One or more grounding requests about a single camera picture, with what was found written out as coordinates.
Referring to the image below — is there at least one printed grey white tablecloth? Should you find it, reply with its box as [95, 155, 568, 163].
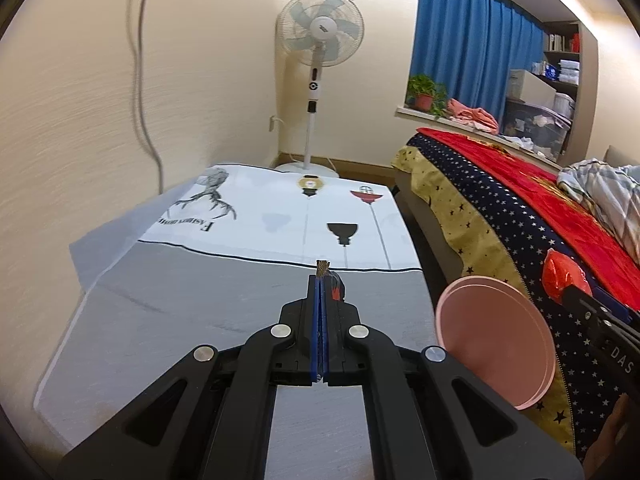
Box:
[32, 164, 441, 480]

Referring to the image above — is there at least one pink plastic plate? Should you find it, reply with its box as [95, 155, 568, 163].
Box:
[435, 276, 557, 412]

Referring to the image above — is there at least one blue curtain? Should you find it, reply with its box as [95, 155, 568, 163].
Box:
[409, 0, 547, 121]

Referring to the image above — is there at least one white box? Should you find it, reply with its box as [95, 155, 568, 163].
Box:
[507, 69, 557, 108]

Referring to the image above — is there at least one wooden bookshelf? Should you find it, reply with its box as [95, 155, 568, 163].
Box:
[542, 21, 583, 111]

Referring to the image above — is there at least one red plastic bag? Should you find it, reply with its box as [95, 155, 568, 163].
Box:
[542, 249, 593, 306]

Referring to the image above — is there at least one pink cloth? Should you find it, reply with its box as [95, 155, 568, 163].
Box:
[446, 98, 501, 133]

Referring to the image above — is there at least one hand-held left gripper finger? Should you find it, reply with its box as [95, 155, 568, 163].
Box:
[320, 279, 586, 480]
[55, 276, 323, 480]

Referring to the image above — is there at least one navy star-print blanket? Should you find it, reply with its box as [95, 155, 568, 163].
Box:
[391, 132, 640, 463]

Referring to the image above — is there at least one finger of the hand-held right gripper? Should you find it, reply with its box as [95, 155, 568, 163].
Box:
[592, 291, 640, 332]
[561, 286, 640, 386]

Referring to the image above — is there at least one small foil snack wrapper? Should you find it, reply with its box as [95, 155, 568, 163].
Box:
[315, 259, 348, 306]

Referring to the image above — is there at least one person's right hand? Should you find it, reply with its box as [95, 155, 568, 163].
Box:
[582, 394, 632, 468]

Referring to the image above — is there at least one striped grey white cloth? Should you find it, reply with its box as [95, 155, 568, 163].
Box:
[557, 158, 640, 256]

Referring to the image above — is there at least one white standing fan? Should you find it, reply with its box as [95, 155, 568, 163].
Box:
[274, 0, 366, 178]

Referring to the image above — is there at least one potted green plant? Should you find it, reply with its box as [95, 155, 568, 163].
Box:
[406, 74, 448, 120]

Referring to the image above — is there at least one clear plastic storage box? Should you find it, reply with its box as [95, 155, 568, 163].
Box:
[500, 97, 573, 158]

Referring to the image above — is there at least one grey wall cable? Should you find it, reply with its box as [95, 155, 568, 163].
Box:
[127, 0, 166, 196]

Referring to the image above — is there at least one red blanket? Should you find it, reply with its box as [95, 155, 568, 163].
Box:
[417, 127, 640, 311]

